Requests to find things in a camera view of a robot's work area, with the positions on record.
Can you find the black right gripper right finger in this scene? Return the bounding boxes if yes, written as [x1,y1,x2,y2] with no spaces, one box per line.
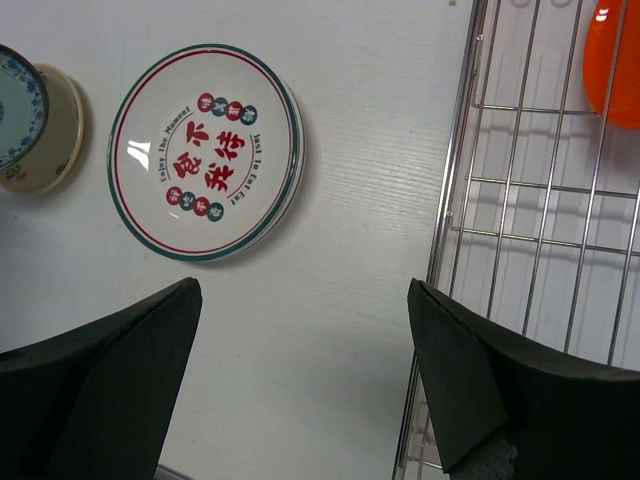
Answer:
[407,280,639,479]

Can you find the white plate red chinese characters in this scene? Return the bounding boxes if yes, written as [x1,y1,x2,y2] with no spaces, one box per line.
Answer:
[107,44,305,262]

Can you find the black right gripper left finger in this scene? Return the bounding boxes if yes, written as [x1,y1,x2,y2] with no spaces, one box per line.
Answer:
[1,277,202,479]

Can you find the cream plate with print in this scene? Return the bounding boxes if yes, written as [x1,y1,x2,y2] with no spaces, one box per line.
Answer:
[1,63,85,195]

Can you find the dark green plate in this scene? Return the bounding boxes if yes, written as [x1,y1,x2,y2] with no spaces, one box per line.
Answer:
[0,45,49,170]

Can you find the orange plate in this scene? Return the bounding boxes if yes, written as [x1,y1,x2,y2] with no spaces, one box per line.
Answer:
[582,0,639,130]

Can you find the white wire dish rack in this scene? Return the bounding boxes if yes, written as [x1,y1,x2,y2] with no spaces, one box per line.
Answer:
[390,0,640,480]

